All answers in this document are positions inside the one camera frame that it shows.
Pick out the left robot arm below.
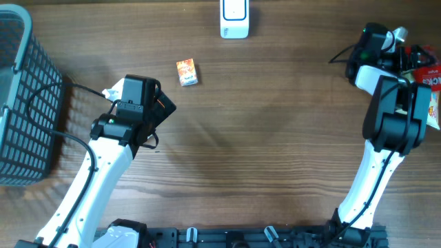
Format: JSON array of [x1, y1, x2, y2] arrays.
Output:
[[16, 74, 176, 247]]

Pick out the white barcode scanner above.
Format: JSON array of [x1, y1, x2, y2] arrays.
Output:
[[219, 0, 249, 39]]

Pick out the grey plastic shopping basket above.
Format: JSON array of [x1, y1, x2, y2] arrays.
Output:
[[1, 4, 65, 187]]

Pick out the yellow chips bag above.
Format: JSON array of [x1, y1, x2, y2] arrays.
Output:
[[396, 68, 441, 131]]

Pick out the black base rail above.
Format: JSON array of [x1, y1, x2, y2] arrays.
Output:
[[92, 225, 389, 248]]

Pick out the orange Kleenex Enjoy pack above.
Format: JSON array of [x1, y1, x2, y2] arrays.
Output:
[[176, 59, 198, 86]]

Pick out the red snack packet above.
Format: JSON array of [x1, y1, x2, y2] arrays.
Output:
[[405, 45, 440, 92]]

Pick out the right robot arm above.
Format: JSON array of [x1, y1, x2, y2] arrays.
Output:
[[321, 23, 439, 247]]

